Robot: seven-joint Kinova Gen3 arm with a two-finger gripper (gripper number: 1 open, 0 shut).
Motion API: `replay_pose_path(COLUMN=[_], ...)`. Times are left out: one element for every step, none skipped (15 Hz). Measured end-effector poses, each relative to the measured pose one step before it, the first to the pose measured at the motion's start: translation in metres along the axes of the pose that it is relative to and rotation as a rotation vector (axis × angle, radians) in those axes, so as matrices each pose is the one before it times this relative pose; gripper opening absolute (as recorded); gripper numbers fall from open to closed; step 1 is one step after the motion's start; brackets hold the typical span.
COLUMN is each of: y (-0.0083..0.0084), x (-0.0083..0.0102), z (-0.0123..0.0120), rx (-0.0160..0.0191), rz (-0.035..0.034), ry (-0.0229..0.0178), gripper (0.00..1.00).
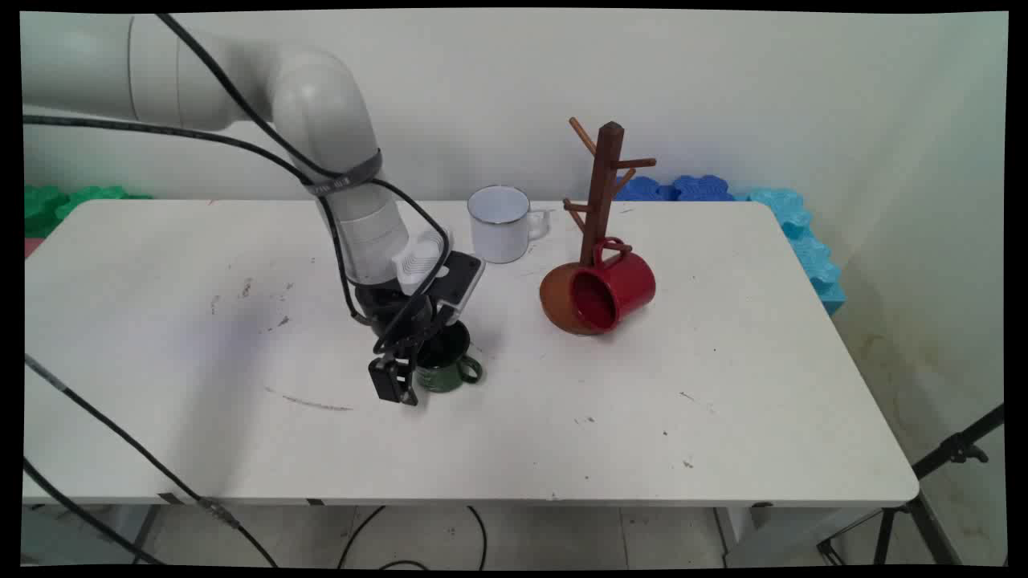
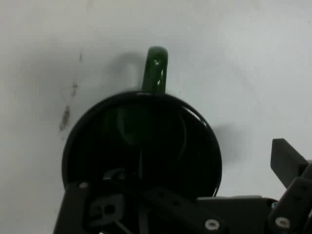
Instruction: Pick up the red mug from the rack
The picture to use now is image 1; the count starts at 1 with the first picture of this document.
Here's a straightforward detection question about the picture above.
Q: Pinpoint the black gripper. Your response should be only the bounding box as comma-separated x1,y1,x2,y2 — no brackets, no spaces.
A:
354,281,455,407

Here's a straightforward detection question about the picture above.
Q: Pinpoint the red enamel mug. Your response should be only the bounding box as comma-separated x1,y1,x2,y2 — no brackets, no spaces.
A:
568,237,658,335

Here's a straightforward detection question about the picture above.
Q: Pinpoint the dark green enamel mug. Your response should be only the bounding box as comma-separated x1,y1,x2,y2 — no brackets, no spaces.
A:
413,319,484,394

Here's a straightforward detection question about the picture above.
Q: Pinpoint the white enamel mug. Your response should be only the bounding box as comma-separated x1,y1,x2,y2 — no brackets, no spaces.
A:
467,185,553,266

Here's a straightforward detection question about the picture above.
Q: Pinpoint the brown wooden mug tree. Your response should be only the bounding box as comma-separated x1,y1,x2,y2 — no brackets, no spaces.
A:
538,118,659,337

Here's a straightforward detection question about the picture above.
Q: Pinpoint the dark blue foam mat tile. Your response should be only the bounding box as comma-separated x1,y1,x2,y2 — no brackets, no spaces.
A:
671,174,736,202
614,175,677,202

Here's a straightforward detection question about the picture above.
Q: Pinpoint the grey metal table leg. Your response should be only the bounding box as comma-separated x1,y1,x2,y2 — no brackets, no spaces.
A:
131,504,163,566

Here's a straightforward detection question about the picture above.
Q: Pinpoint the white table leg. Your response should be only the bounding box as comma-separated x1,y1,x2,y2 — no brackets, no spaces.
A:
713,506,884,568

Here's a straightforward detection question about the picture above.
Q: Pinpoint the light blue foam mat tile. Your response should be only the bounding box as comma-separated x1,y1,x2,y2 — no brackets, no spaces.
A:
732,187,847,316

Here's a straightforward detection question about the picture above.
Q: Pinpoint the black tripod stand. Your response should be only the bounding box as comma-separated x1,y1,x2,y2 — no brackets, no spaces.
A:
817,403,1006,568

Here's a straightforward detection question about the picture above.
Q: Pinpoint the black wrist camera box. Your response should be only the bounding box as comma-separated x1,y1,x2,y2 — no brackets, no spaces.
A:
434,250,486,312

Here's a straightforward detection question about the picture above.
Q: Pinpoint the white ribbed camera mount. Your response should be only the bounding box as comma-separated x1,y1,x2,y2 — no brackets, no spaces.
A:
391,230,455,296

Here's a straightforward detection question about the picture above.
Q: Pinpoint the black floor cable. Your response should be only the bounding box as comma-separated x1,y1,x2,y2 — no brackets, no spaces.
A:
337,505,489,572

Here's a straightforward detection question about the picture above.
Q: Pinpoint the grey cable strap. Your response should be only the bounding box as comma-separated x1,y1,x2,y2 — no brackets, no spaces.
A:
304,149,385,198

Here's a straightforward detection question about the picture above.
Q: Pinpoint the black cable with grey connector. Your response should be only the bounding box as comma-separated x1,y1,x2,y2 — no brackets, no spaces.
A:
23,355,280,568

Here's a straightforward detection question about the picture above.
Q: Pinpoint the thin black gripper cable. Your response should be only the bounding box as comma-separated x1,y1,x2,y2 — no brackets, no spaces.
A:
22,114,372,326

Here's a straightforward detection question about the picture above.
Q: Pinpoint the thick black camera cable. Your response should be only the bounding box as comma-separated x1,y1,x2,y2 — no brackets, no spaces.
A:
156,14,452,356

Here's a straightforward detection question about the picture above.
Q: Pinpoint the plain black hanging cable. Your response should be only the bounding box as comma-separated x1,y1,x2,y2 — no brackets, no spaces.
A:
22,458,165,568

